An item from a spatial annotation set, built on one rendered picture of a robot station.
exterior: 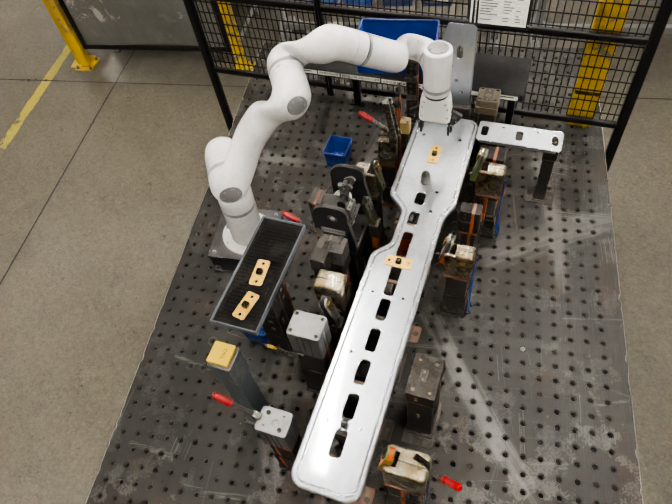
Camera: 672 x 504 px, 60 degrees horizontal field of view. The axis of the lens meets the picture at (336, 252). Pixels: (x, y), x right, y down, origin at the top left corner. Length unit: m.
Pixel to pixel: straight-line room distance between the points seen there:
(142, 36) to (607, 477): 3.76
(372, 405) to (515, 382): 0.56
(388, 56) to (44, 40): 3.92
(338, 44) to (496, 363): 1.10
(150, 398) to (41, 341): 1.33
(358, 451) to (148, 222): 2.27
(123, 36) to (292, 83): 2.96
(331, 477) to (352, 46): 1.11
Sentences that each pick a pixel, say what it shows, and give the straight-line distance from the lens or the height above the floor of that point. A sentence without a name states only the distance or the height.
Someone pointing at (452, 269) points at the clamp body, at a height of 0.97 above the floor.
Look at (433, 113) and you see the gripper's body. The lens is 1.93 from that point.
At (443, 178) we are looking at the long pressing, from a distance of 2.02.
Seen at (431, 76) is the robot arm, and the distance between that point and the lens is 1.82.
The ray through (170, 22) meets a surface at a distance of 4.27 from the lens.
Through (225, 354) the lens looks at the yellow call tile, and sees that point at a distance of 1.56.
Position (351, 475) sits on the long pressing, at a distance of 1.56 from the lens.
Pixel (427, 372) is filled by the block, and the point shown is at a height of 1.03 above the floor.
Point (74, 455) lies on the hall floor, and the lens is 2.99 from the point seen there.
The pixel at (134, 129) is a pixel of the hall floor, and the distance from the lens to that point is 4.11.
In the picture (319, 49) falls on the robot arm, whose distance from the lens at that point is 1.63.
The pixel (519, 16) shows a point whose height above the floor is 1.20.
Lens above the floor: 2.51
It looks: 55 degrees down
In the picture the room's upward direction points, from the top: 11 degrees counter-clockwise
